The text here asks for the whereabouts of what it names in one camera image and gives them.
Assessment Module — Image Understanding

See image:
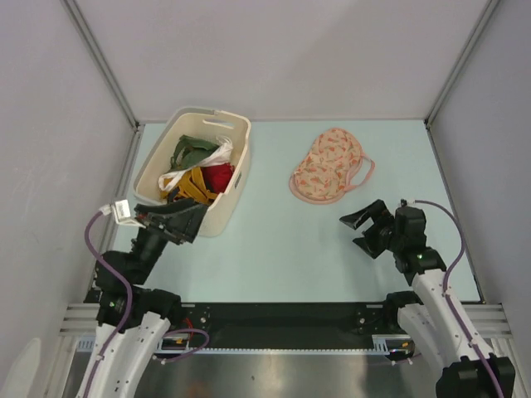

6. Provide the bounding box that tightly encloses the red lace bra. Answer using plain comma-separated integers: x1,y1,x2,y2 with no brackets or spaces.
202,163,234,194

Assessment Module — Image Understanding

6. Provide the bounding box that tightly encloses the pink floral mesh laundry bag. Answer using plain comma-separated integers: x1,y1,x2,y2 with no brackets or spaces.
289,128,376,205

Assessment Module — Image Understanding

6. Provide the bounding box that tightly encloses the left aluminium corner post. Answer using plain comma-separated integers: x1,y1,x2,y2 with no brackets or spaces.
60,0,139,131

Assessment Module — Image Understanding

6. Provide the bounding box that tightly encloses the aluminium corner post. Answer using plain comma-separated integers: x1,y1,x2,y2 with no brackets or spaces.
60,0,139,131
424,0,502,129

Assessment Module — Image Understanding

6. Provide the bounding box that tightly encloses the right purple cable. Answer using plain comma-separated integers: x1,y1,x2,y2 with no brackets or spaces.
412,199,505,398

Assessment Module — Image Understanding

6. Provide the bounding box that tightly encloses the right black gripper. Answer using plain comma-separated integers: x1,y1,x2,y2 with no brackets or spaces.
339,199,402,259

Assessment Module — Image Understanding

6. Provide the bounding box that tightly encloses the purple cable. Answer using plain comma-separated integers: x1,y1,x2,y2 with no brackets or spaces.
85,209,211,398
412,199,505,398

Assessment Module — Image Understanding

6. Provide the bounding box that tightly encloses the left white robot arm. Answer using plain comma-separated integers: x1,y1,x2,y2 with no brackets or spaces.
77,198,210,397

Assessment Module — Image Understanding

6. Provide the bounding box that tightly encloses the mustard yellow garment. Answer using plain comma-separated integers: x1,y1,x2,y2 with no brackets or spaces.
161,167,218,206

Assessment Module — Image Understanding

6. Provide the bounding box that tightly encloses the cream plastic laundry basket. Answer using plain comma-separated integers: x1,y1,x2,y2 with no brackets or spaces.
133,108,251,237

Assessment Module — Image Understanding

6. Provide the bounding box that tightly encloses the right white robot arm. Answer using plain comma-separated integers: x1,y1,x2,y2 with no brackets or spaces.
340,200,516,397

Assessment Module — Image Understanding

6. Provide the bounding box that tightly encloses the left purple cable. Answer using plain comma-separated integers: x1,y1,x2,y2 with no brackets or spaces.
85,209,211,398

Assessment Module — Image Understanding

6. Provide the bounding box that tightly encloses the green garment in basket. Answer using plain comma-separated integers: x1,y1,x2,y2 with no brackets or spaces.
169,135,219,172

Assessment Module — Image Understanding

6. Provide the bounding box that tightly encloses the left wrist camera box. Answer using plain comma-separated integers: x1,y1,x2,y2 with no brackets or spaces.
100,199,139,226

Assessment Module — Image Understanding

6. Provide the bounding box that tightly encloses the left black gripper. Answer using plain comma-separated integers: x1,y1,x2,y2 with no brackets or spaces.
132,196,209,283

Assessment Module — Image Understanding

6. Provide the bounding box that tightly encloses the white garment in basket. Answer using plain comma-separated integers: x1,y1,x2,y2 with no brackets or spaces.
158,136,233,192

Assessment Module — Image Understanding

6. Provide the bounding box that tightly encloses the right aluminium corner post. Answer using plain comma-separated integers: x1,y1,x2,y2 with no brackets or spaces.
424,0,502,129

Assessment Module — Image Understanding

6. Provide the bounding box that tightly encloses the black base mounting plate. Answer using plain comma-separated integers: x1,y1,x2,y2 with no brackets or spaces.
183,302,403,351

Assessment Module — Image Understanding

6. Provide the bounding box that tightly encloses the grey slotted cable duct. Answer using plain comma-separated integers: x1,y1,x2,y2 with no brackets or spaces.
76,334,416,356

